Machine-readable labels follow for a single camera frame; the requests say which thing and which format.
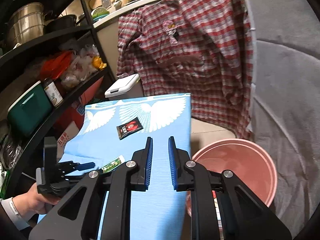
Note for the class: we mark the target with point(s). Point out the yellow plastic bag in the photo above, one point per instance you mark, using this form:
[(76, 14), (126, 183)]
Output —
[(98, 63)]

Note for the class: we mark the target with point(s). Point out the glass jar with label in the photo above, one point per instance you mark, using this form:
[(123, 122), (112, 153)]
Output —
[(52, 92)]

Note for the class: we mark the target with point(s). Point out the white lidded trash bin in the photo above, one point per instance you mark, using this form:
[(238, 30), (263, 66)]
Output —
[(125, 88)]

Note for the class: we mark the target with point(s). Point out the stainless steel pot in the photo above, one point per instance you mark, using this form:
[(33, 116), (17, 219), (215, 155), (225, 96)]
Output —
[(26, 24)]

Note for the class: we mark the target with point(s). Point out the black metal shelf rack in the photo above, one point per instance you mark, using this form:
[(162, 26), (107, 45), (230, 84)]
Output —
[(70, 28)]

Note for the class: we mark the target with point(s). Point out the white rice sack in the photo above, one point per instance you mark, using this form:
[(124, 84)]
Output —
[(69, 133)]

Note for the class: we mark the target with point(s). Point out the green white ointment tube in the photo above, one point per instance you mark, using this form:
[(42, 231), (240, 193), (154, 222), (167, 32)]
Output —
[(113, 164)]

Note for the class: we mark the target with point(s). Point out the black red snack packet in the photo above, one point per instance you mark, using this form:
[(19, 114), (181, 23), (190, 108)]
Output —
[(128, 128)]

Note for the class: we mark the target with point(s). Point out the white shirt sleeve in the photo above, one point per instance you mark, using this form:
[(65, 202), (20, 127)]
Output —
[(10, 209)]

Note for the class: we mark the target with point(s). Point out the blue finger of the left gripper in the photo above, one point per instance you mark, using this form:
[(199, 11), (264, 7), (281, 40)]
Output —
[(85, 166)]

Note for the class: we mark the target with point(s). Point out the blue cloth with white wings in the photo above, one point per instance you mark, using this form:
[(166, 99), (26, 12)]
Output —
[(114, 179)]

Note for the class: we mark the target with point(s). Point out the red plastic bag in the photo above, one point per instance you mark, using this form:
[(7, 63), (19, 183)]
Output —
[(55, 66)]

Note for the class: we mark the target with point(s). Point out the clear plastic bags of food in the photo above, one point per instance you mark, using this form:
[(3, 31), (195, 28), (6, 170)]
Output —
[(81, 67)]

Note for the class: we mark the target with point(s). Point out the green cooler box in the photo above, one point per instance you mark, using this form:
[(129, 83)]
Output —
[(29, 109)]

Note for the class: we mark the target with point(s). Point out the pink plastic bucket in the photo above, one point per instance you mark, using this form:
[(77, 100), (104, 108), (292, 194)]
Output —
[(250, 162)]

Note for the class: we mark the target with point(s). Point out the red plaid shirt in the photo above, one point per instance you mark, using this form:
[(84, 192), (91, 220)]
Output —
[(201, 47)]

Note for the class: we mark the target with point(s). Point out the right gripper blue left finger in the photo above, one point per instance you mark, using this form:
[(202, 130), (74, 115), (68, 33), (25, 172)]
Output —
[(140, 180)]

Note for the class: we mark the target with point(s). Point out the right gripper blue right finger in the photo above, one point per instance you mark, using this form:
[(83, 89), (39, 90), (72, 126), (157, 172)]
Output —
[(181, 179)]

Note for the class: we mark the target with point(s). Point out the person's left hand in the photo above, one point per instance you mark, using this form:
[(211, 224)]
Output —
[(33, 202)]

